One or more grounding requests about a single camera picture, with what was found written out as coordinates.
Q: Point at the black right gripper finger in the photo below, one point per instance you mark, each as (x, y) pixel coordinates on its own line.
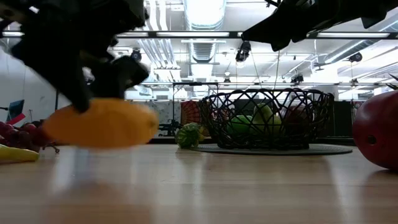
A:
(286, 25)

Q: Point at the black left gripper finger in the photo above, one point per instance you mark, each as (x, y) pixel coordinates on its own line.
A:
(121, 77)
(65, 81)

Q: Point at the yellow orange mango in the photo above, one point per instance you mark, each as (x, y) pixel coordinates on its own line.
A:
(105, 124)

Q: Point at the red grape bunch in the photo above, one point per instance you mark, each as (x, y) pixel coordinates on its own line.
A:
(21, 133)

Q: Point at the yellow banana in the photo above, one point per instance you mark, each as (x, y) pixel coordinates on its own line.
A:
(15, 154)

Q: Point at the small green leafy vegetable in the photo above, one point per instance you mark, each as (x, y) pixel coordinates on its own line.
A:
(188, 137)

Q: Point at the green pear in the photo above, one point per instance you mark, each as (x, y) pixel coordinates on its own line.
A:
(267, 119)

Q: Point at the green grape bunch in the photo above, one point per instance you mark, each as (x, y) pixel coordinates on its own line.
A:
(201, 133)

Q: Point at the large red apple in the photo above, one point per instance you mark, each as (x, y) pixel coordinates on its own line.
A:
(377, 130)

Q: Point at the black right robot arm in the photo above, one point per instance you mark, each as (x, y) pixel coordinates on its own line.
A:
(392, 5)

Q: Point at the white LED light strip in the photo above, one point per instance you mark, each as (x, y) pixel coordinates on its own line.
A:
(192, 34)
(351, 35)
(301, 35)
(133, 34)
(12, 33)

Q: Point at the black ceiling spot lamp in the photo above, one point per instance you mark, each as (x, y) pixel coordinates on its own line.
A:
(355, 57)
(297, 78)
(136, 55)

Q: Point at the tilted blue screen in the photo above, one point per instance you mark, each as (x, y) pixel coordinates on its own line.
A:
(15, 107)

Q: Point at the red flat object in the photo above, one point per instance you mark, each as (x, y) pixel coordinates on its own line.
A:
(16, 119)

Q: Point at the round grey placemat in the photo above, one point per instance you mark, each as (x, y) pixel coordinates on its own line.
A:
(329, 150)

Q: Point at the black overhead camera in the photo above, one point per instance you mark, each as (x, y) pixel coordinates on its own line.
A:
(243, 49)

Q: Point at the black aluminium rig frame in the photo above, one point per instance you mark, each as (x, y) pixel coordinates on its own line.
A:
(234, 35)

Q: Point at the black background station frame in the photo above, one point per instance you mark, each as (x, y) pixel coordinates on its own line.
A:
(173, 102)

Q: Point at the silver ceiling duct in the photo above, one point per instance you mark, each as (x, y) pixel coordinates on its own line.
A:
(203, 12)

